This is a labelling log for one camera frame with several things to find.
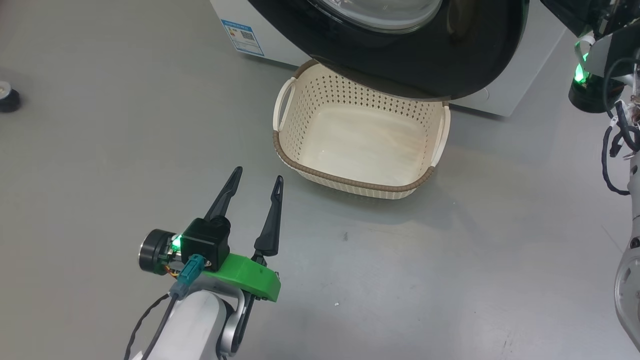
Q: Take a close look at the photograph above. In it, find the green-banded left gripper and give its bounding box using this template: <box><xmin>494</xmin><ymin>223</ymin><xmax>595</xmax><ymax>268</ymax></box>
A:
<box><xmin>139</xmin><ymin>166</ymin><xmax>285</xmax><ymax>304</ymax></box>

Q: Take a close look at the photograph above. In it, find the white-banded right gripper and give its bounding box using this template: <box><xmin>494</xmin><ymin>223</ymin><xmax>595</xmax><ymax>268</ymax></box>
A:
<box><xmin>568</xmin><ymin>34</ymin><xmax>613</xmax><ymax>114</ymax></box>

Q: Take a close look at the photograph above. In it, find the black round glass washer door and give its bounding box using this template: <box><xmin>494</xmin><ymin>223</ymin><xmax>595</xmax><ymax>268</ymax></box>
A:
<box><xmin>247</xmin><ymin>0</ymin><xmax>531</xmax><ymax>102</ymax></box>

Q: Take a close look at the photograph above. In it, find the white front-load washing machine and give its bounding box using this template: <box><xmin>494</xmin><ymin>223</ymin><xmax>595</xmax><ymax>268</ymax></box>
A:
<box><xmin>209</xmin><ymin>0</ymin><xmax>568</xmax><ymax>118</ymax></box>

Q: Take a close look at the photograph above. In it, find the cream perforated laundry basket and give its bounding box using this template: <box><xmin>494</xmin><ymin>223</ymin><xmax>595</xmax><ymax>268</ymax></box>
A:
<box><xmin>272</xmin><ymin>59</ymin><xmax>452</xmax><ymax>201</ymax></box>

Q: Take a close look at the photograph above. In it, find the blue white energy label sticker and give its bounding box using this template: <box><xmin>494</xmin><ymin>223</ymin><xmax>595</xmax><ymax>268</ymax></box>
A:
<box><xmin>220</xmin><ymin>19</ymin><xmax>265</xmax><ymax>57</ymax></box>

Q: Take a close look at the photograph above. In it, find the small black round floor object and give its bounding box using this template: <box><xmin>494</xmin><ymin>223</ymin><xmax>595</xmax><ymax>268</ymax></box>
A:
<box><xmin>0</xmin><ymin>81</ymin><xmax>22</xmax><ymax>113</ymax></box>

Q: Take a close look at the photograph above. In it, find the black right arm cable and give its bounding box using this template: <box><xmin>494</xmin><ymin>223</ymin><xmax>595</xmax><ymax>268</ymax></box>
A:
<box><xmin>601</xmin><ymin>56</ymin><xmax>640</xmax><ymax>196</ymax></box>

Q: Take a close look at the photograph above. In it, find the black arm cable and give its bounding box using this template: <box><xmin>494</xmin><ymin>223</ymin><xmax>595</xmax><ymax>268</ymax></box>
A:
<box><xmin>601</xmin><ymin>56</ymin><xmax>640</xmax><ymax>196</ymax></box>
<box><xmin>123</xmin><ymin>292</ymin><xmax>179</xmax><ymax>360</ymax></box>

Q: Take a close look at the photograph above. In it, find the teal left camera cable plug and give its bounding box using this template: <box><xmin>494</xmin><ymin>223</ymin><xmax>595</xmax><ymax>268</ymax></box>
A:
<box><xmin>169</xmin><ymin>253</ymin><xmax>207</xmax><ymax>300</ymax></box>

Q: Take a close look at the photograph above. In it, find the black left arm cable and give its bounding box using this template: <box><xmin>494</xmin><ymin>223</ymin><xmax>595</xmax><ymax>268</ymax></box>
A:
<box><xmin>123</xmin><ymin>292</ymin><xmax>179</xmax><ymax>360</ymax></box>

